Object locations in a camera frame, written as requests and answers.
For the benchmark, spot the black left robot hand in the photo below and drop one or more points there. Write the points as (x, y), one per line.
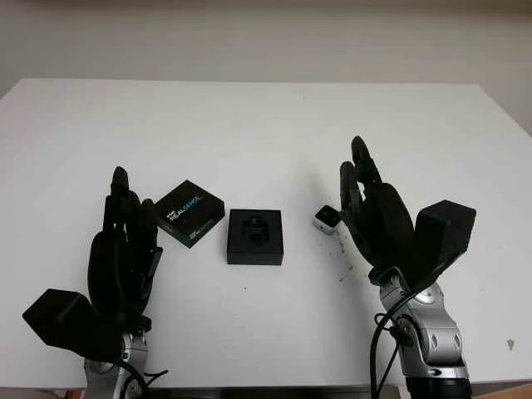
(116, 266)

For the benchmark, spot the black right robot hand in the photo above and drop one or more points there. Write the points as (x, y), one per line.
(382, 224)

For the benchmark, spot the small silver depth camera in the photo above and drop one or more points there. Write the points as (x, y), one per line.
(326, 218)

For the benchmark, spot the black RealSense box lid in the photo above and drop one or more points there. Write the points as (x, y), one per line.
(187, 212)

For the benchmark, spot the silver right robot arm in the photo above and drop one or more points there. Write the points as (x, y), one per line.
(432, 332)

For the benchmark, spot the black box base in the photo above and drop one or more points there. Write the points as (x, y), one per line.
(253, 255)

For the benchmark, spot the dark robot torso edge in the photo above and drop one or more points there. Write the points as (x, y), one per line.
(270, 394)

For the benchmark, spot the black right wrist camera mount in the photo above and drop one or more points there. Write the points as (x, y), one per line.
(444, 232)

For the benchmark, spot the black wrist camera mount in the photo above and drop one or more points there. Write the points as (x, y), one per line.
(62, 320)
(444, 232)

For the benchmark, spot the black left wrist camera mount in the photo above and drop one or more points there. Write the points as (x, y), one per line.
(62, 320)

